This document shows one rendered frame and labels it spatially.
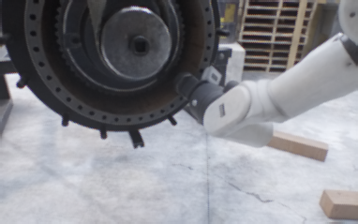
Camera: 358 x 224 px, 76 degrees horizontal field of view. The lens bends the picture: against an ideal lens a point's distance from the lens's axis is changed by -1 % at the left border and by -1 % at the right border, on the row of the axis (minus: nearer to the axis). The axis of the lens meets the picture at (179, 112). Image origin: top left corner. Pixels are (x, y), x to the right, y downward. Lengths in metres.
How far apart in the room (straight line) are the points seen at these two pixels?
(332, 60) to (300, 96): 0.06
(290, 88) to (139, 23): 0.30
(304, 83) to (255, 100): 0.07
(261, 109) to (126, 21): 0.29
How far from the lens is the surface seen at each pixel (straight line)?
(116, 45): 0.48
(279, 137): 1.82
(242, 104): 0.36
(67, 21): 0.62
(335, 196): 1.44
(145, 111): 0.61
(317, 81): 0.34
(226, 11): 3.71
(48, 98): 0.64
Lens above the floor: 0.92
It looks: 24 degrees down
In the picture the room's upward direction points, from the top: 2 degrees clockwise
